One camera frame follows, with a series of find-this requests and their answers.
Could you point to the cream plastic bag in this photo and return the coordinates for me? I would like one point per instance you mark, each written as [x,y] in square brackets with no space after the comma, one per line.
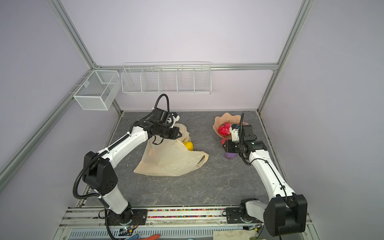
[171,158]

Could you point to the yellow lemon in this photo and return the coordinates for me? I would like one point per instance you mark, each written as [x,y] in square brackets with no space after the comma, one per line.
[189,146]

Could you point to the long white wire basket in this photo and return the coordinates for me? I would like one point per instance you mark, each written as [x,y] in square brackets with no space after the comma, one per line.
[167,77]

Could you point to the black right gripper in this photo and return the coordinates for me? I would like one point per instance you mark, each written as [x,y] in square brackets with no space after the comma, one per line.
[229,148]

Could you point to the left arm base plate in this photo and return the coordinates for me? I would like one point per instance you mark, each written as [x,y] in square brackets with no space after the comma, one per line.
[135,217]

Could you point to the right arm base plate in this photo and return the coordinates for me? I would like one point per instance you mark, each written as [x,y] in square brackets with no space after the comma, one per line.
[233,215]

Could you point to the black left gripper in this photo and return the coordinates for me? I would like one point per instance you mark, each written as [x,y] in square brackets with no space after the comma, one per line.
[174,136]

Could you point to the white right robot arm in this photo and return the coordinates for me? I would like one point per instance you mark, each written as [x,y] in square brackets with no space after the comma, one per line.
[286,211]

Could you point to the small white mesh basket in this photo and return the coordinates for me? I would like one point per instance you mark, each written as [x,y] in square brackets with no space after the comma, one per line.
[99,90]

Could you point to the pink wavy fruit plate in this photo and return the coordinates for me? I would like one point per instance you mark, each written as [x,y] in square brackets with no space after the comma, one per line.
[228,118]

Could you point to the red dragon fruit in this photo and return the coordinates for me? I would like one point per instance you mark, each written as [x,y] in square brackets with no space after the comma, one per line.
[225,129]

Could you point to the red blue glove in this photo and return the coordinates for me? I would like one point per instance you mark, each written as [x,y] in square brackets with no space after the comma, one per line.
[139,237]

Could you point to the beige cloth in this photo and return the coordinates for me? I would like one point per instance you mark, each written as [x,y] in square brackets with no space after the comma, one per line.
[234,235]

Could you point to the pink purple spatula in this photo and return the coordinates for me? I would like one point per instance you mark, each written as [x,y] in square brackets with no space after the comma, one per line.
[228,155]

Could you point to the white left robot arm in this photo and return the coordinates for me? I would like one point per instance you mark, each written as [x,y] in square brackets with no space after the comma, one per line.
[99,168]

